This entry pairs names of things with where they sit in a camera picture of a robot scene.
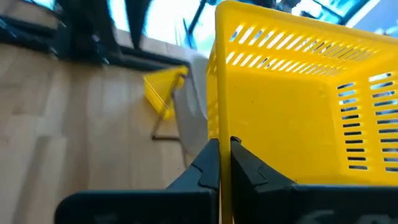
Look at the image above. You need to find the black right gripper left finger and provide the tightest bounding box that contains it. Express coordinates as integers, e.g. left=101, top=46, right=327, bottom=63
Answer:
left=166, top=139, right=221, bottom=224

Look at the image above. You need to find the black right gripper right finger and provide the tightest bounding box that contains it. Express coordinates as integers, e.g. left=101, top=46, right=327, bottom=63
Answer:
left=230, top=136, right=296, bottom=224

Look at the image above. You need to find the white plastic basket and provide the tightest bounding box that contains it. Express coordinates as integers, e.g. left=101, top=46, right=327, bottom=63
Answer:
left=173, top=52, right=210, bottom=158

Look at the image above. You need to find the yellow slotted plastic basket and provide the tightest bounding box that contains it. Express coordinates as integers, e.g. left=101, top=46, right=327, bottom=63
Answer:
left=142, top=65, right=190, bottom=121
left=206, top=0, right=398, bottom=224

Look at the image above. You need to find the black aluminium rig frame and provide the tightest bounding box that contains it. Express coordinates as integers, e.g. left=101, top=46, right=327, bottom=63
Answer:
left=0, top=14, right=191, bottom=73

